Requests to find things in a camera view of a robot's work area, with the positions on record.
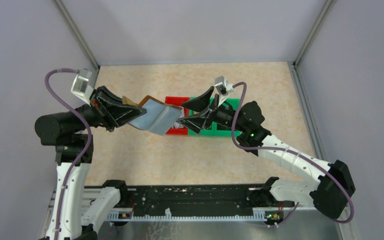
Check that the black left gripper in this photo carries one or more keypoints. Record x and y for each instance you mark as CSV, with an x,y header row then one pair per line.
x,y
112,116

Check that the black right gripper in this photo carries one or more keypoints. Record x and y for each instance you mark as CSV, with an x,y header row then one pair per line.
x,y
198,104

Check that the brown leather card holder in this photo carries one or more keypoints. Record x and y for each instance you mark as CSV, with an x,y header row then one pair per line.
x,y
159,116

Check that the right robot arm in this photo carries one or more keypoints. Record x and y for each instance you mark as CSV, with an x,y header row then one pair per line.
x,y
294,159

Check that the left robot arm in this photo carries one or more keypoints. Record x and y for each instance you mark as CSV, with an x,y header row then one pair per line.
x,y
70,133

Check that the silver VIP card pile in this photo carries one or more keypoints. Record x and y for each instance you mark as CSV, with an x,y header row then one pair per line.
x,y
177,126

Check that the green bin with black cards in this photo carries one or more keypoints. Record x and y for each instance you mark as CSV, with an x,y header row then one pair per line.
x,y
220,130

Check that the red plastic bin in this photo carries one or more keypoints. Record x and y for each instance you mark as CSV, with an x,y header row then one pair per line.
x,y
177,101

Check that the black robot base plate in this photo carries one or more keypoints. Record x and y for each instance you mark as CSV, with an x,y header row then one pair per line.
x,y
211,200

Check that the aluminium frame rail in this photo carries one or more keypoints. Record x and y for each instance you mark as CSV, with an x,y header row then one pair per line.
x,y
270,216

